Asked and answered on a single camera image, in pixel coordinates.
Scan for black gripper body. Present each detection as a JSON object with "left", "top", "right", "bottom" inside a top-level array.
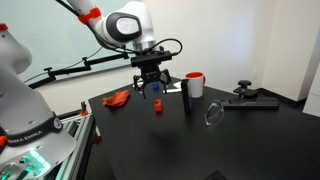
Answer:
[{"left": 139, "top": 63, "right": 163, "bottom": 83}]

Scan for orange notched block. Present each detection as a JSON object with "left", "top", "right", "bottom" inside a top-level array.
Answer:
[{"left": 153, "top": 98, "right": 164, "bottom": 113}]

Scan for white mug orange inside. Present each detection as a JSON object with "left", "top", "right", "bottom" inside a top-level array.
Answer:
[{"left": 184, "top": 71, "right": 207, "bottom": 99}]

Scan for white paper strip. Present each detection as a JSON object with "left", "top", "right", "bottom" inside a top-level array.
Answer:
[{"left": 165, "top": 87, "right": 183, "bottom": 95}]

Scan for black upright box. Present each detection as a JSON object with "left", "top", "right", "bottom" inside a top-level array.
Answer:
[{"left": 180, "top": 78, "right": 194, "bottom": 114}]

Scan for orange crumpled cloth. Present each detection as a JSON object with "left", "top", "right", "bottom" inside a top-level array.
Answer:
[{"left": 101, "top": 89, "right": 132, "bottom": 108}]

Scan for clear safety glasses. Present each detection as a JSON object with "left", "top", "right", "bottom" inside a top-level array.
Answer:
[{"left": 204, "top": 98, "right": 226, "bottom": 127}]

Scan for frosted glass whiteboard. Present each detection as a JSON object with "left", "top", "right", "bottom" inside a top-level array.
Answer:
[{"left": 0, "top": 0, "right": 145, "bottom": 83}]

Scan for white drawer cabinet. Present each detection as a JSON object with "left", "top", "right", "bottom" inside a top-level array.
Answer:
[{"left": 302, "top": 62, "right": 320, "bottom": 118}]

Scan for orange frame clamp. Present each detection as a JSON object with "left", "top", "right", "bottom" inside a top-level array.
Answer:
[{"left": 79, "top": 100, "right": 90, "bottom": 117}]

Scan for red frame bracket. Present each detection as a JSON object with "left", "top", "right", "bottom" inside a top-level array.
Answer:
[{"left": 92, "top": 132, "right": 103, "bottom": 145}]

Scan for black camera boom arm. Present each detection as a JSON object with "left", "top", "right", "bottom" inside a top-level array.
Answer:
[{"left": 27, "top": 52, "right": 131, "bottom": 90}]

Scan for black boom cable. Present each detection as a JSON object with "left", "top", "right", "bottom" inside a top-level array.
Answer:
[{"left": 24, "top": 45, "right": 105, "bottom": 83}]

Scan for black clamp mount with knob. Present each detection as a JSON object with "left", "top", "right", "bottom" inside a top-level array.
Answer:
[{"left": 221, "top": 79, "right": 280, "bottom": 111}]

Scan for aluminium extrusion frame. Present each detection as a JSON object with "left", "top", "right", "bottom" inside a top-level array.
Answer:
[{"left": 49, "top": 111, "right": 98, "bottom": 180}]

